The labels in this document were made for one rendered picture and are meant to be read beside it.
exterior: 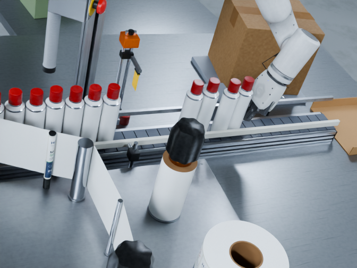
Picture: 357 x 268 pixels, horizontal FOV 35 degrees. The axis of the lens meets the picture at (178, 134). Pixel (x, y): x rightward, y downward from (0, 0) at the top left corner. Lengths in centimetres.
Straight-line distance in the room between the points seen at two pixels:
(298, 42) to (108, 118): 60
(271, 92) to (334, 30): 314
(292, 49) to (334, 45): 292
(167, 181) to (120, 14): 115
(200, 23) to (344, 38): 246
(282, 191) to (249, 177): 11
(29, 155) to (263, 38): 91
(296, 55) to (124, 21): 89
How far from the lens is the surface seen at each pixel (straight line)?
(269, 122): 195
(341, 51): 459
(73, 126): 157
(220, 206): 159
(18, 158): 150
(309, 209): 178
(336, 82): 243
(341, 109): 227
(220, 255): 129
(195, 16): 254
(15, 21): 226
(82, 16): 139
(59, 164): 147
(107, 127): 161
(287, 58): 173
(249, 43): 197
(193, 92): 165
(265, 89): 177
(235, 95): 172
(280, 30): 181
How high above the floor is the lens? 199
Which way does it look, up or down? 39 degrees down
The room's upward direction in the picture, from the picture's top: 17 degrees clockwise
